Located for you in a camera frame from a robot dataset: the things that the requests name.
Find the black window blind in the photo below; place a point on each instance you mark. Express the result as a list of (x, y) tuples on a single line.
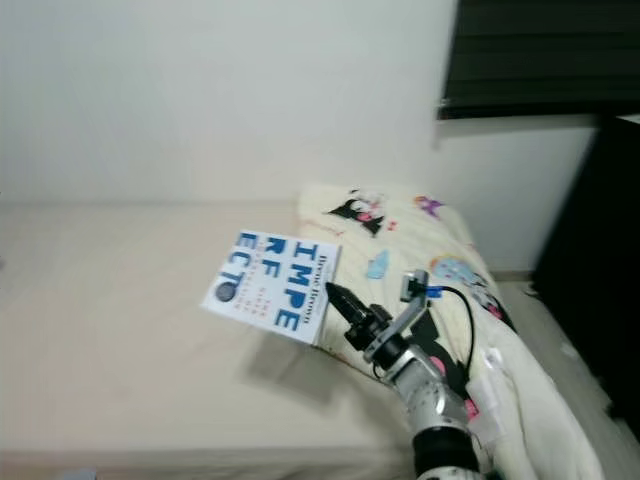
[(540, 60)]

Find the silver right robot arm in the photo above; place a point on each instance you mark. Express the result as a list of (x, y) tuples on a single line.
[(430, 400)]

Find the cream cartoon print blanket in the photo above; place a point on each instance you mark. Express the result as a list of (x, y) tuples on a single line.
[(400, 235)]

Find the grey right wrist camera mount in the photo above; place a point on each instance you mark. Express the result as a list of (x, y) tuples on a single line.
[(410, 315)]

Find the black wardrobe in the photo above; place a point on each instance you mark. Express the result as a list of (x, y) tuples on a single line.
[(600, 260)]

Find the white book with blue letters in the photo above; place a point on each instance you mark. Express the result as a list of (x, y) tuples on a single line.
[(270, 285)]

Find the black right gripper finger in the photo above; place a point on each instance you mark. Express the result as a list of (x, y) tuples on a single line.
[(345, 300)]

